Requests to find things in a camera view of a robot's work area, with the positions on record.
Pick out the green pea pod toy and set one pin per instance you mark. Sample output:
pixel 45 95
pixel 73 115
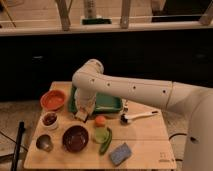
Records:
pixel 104 147

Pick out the small metal cup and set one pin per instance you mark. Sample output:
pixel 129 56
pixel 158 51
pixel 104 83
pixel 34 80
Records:
pixel 44 142

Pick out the blue sponge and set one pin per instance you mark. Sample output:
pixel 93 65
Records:
pixel 120 154

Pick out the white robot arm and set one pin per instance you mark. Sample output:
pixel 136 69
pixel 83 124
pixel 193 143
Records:
pixel 196 102

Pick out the green tray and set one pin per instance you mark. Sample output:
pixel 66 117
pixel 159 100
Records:
pixel 104 103

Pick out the dark purple bowl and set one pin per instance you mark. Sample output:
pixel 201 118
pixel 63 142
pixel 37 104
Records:
pixel 75 138

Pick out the white handled dish brush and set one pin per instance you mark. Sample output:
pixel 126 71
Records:
pixel 127 119

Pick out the wooden table board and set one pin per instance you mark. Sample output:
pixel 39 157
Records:
pixel 146 137

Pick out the light green cup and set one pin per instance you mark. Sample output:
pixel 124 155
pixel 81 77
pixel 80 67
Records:
pixel 101 135

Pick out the orange bowl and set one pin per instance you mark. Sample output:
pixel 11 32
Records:
pixel 53 100

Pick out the black pole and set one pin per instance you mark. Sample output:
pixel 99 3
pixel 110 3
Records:
pixel 18 141

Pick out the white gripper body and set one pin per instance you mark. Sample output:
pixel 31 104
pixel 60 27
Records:
pixel 85 101

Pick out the white cup with dark contents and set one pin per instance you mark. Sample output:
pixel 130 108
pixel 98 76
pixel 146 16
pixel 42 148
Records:
pixel 50 121

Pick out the orange carrot toy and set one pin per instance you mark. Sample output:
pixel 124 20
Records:
pixel 100 121

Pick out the beige eraser block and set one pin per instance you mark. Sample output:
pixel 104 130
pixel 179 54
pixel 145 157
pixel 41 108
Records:
pixel 81 115

